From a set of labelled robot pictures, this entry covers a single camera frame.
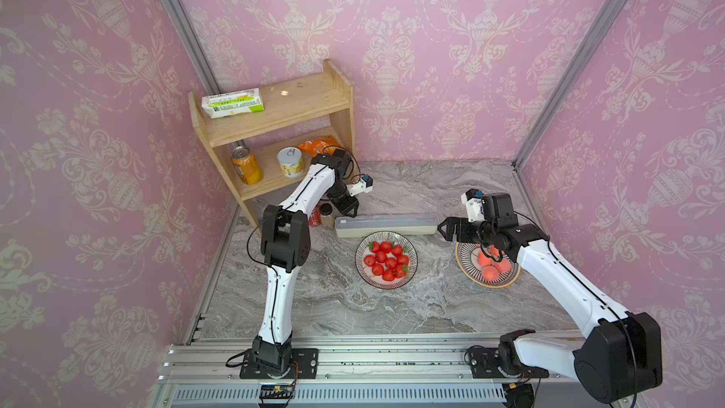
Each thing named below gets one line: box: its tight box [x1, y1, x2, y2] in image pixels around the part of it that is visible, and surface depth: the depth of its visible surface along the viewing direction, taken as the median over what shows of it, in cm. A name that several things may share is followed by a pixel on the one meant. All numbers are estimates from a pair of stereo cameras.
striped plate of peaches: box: [455, 241, 522, 289], surface depth 90 cm
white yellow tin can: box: [276, 146, 304, 179], surface depth 88 cm
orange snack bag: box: [296, 135, 341, 155], surface depth 91 cm
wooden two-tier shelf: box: [187, 59, 356, 230], surface depth 79 cm
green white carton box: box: [201, 87, 265, 119], surface depth 73 cm
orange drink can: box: [231, 146, 264, 186], surface depth 81 cm
